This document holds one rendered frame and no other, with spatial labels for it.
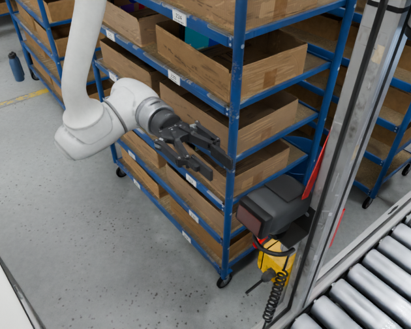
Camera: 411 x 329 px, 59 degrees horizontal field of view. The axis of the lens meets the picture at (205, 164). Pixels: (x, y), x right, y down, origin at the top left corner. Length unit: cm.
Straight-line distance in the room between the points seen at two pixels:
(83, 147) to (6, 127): 197
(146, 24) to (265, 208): 96
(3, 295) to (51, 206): 126
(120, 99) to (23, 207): 135
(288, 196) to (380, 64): 23
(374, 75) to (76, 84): 64
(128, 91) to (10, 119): 204
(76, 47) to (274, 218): 55
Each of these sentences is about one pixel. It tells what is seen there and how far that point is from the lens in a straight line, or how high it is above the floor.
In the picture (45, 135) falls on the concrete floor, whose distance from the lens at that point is 270.
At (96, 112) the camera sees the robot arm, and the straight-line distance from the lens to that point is 94.
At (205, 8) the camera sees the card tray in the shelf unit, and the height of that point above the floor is 116.
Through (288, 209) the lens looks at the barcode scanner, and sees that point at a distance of 56.
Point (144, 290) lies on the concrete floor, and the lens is 173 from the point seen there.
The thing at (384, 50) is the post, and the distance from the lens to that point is 44.
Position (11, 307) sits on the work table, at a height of 75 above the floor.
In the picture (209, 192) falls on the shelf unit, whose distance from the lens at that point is 132.
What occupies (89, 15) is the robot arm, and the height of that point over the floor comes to 123.
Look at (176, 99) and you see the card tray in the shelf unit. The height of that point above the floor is 82.
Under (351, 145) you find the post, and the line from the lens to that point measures 51.
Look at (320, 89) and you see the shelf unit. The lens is 199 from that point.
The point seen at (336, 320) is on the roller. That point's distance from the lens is 87.
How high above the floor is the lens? 149
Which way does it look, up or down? 42 degrees down
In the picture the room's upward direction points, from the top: straight up
